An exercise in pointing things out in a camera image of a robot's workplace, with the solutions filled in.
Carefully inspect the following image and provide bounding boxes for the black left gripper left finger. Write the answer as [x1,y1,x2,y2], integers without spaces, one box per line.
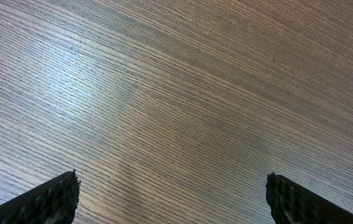
[0,170,80,224]

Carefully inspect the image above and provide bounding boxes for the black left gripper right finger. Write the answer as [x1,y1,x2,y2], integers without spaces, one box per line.
[266,172,353,224]

